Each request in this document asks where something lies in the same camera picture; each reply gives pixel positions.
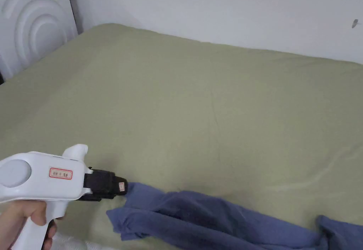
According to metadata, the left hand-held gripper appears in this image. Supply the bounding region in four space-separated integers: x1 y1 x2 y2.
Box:
0 144 129 250

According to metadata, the person's left hand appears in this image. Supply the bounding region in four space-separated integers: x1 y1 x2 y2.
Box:
0 200 58 250

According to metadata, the white textured cloth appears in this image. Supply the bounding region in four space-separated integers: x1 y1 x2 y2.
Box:
51 232 125 250

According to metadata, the bed with pale green sheet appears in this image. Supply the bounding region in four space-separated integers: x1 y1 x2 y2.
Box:
0 23 363 250

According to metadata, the white washing machine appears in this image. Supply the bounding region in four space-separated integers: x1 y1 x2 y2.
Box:
0 0 83 84

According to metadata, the dark blue shirt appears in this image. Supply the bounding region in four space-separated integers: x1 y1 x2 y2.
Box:
106 181 363 250

